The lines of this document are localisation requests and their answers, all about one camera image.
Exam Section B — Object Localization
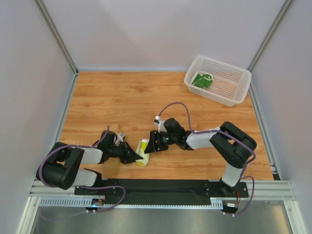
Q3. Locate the aluminium front rail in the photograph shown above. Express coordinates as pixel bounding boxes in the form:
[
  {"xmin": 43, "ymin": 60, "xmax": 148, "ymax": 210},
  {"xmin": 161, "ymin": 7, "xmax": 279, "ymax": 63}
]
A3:
[{"xmin": 29, "ymin": 180, "xmax": 296, "ymax": 201}]

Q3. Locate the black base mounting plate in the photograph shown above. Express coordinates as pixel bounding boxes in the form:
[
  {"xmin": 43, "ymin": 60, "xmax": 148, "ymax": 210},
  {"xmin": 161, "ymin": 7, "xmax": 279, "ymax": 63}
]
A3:
[{"xmin": 74, "ymin": 178, "xmax": 249, "ymax": 204}]

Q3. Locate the purple cable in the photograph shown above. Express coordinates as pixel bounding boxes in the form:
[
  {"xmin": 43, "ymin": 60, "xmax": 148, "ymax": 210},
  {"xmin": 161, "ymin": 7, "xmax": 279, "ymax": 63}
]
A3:
[
  {"xmin": 157, "ymin": 101, "xmax": 256, "ymax": 218},
  {"xmin": 39, "ymin": 125, "xmax": 126, "ymax": 221}
]

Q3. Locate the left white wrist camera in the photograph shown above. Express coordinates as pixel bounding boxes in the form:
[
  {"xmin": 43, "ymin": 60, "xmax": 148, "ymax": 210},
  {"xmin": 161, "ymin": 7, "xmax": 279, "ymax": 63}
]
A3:
[{"xmin": 114, "ymin": 133, "xmax": 126, "ymax": 145}]

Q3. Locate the white perforated plastic basket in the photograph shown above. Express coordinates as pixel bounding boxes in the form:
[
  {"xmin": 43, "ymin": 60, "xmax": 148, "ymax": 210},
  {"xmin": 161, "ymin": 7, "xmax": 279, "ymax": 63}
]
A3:
[{"xmin": 184, "ymin": 56, "xmax": 252, "ymax": 107}]

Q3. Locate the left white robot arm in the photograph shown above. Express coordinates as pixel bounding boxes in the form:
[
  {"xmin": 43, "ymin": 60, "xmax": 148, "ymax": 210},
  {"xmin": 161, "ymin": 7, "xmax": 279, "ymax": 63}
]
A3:
[{"xmin": 36, "ymin": 129, "xmax": 144, "ymax": 190}]

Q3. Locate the green cream patterned towel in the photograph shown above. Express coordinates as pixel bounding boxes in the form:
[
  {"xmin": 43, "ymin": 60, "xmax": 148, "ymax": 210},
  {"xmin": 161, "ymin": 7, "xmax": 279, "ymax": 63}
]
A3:
[{"xmin": 191, "ymin": 72, "xmax": 214, "ymax": 90}]

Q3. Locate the right aluminium frame post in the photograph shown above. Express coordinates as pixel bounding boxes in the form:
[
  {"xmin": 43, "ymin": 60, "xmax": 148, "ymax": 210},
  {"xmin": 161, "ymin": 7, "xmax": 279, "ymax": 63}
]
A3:
[{"xmin": 247, "ymin": 0, "xmax": 294, "ymax": 72}]

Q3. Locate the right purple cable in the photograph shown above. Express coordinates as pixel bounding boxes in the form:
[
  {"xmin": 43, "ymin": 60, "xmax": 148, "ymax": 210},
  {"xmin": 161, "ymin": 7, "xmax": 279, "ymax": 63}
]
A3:
[{"xmin": 157, "ymin": 101, "xmax": 256, "ymax": 218}]

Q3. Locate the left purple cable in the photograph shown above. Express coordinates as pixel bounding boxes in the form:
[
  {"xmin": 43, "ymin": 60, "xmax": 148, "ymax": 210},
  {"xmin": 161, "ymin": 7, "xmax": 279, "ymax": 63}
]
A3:
[{"xmin": 39, "ymin": 125, "xmax": 126, "ymax": 221}]

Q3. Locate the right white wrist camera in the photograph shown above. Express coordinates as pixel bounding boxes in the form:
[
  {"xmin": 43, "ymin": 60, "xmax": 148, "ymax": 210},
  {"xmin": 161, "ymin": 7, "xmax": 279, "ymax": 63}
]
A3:
[{"xmin": 154, "ymin": 116, "xmax": 167, "ymax": 132}]

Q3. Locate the left aluminium frame post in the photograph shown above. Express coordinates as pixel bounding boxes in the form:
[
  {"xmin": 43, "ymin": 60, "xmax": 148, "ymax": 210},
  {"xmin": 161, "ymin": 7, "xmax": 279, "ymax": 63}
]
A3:
[{"xmin": 34, "ymin": 0, "xmax": 78, "ymax": 75}]

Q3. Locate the yellow lime patterned towel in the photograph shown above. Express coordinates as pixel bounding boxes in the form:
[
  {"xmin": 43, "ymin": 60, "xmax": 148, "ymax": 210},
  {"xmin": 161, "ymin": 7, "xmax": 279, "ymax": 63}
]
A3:
[{"xmin": 136, "ymin": 139, "xmax": 150, "ymax": 166}]

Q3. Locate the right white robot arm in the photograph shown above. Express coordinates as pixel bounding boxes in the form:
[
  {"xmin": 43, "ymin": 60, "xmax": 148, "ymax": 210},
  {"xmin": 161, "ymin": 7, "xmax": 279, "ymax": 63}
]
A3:
[{"xmin": 144, "ymin": 118, "xmax": 257, "ymax": 196}]

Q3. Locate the slotted grey cable duct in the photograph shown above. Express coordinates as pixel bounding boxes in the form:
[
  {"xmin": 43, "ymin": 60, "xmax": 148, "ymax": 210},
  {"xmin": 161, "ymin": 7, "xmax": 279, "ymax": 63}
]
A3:
[{"xmin": 39, "ymin": 197, "xmax": 238, "ymax": 210}]

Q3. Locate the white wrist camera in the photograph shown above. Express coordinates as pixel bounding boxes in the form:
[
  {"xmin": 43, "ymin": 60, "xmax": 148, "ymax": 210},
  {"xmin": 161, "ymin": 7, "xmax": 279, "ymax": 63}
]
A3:
[
  {"xmin": 114, "ymin": 133, "xmax": 126, "ymax": 145},
  {"xmin": 154, "ymin": 116, "xmax": 167, "ymax": 132}
]

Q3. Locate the aluminium frame post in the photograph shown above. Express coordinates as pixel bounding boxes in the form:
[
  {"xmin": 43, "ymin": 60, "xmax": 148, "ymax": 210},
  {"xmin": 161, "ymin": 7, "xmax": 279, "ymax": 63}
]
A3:
[
  {"xmin": 247, "ymin": 0, "xmax": 294, "ymax": 72},
  {"xmin": 34, "ymin": 0, "xmax": 78, "ymax": 75}
]

